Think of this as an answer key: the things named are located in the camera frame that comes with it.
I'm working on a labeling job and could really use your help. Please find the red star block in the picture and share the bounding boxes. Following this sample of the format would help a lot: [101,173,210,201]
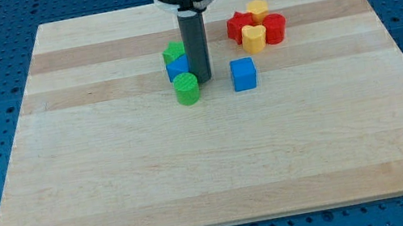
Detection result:
[226,11,254,45]

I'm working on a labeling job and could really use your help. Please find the blue angular block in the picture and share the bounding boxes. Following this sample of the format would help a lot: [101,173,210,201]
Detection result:
[166,54,189,83]

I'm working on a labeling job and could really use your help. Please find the green star block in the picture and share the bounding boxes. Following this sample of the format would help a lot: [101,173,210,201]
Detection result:
[162,41,185,66]

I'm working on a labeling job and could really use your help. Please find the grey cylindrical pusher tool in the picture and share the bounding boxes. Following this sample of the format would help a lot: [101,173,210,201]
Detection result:
[177,13,212,83]

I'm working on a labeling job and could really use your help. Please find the yellow heart block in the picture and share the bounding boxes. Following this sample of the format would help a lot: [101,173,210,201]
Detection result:
[241,25,266,54]

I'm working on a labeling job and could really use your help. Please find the green cylinder block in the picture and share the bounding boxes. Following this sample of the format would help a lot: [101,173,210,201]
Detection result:
[172,72,200,106]

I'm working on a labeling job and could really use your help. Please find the red cylinder block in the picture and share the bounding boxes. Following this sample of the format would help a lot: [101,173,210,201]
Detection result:
[262,13,286,45]

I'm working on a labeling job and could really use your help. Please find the blue cube block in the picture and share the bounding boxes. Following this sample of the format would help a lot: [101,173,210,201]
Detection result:
[229,57,257,92]

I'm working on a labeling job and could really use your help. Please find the yellow hexagon block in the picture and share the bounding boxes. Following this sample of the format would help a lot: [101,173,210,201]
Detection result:
[246,0,269,25]

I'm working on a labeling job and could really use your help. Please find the light wooden board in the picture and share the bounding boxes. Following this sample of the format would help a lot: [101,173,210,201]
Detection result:
[0,0,403,226]

